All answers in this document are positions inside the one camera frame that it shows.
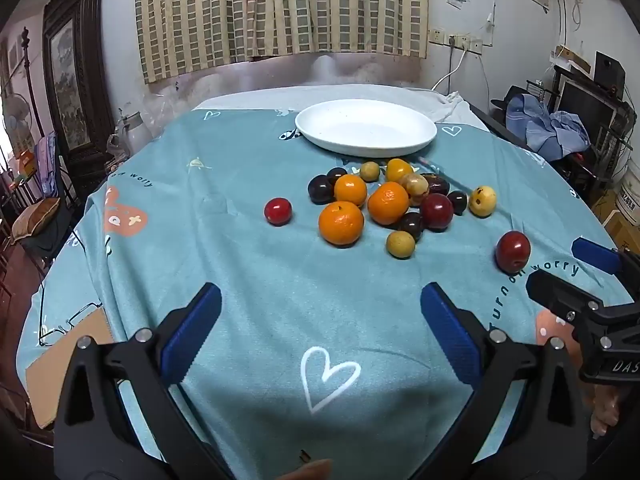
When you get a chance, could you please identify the orange-yellow round fruit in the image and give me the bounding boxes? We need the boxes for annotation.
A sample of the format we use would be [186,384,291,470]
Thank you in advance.
[385,158,414,183]

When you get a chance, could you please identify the black hat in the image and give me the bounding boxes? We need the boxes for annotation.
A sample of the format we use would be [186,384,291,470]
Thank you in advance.
[490,85,531,111]

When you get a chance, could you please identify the blue crumpled clothes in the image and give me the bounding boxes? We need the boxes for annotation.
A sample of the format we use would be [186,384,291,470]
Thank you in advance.
[505,95,591,161]

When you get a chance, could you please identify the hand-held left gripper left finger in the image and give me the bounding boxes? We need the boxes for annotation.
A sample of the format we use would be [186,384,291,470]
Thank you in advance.
[52,282,236,480]

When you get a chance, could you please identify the dark framed painting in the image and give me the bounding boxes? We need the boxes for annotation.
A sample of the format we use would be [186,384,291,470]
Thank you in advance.
[42,0,117,163]

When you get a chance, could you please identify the standing fan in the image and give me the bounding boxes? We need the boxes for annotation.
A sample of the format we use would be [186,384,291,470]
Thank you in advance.
[2,94,33,148]

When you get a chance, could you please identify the teal printed blanket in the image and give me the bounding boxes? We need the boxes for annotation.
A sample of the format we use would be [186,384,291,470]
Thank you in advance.
[15,95,636,480]

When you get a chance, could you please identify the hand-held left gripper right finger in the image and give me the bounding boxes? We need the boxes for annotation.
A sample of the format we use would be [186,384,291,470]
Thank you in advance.
[415,282,591,480]

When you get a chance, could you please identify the striped tan pepino melon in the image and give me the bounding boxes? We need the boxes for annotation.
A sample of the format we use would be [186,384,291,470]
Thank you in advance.
[397,173,430,207]

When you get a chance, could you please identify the white jug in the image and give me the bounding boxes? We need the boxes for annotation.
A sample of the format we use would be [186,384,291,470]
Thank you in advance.
[116,110,151,153]

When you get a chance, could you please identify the small red plum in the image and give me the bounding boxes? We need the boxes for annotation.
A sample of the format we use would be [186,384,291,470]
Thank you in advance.
[264,197,293,227]

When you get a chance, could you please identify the white double wall socket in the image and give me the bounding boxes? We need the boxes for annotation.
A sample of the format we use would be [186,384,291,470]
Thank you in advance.
[448,35,483,55]

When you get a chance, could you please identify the dark wooden coat stand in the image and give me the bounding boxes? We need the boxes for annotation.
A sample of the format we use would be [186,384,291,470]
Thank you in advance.
[20,27,48,141]

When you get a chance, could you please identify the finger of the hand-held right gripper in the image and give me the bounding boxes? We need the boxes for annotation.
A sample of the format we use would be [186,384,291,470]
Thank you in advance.
[526,269,640,350]
[572,237,640,281]

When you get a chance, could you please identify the cardboard sheet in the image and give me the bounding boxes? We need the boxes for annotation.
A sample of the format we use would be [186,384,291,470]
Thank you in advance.
[25,307,118,428]

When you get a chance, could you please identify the black monitor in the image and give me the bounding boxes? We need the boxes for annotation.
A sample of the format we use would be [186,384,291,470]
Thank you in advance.
[555,70,623,141]

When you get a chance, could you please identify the checkered beige curtain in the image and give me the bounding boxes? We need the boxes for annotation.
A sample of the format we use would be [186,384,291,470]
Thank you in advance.
[135,0,430,85]

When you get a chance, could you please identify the eyeglasses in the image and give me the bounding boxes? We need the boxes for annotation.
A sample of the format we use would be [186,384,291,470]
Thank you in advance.
[39,301,103,348]

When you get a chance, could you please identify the white bucket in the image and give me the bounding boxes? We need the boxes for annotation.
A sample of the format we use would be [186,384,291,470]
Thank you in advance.
[615,160,640,221]

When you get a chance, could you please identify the tangerine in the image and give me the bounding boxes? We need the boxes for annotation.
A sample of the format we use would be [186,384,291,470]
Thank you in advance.
[367,181,411,226]
[318,201,365,247]
[334,174,368,208]

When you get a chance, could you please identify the yellow spotted fruit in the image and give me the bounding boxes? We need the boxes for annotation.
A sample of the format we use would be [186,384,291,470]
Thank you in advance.
[468,186,498,218]

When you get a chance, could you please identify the brown seat cushion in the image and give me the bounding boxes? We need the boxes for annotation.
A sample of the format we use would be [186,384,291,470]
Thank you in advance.
[11,197,62,241]

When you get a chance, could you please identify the black speaker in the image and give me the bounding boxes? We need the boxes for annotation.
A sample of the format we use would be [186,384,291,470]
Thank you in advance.
[594,51,627,92]

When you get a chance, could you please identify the white power cable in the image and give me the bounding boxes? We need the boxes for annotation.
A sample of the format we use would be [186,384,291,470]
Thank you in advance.
[432,45,468,93]

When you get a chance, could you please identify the dark wrinkled passion fruit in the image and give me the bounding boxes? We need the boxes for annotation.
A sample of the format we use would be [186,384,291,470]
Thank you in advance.
[420,173,451,196]

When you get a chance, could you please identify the person's right hand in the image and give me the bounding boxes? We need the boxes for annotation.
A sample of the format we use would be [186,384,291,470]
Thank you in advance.
[590,385,624,441]

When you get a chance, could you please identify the white oval plate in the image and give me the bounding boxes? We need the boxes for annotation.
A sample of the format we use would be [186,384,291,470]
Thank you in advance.
[295,99,438,158]

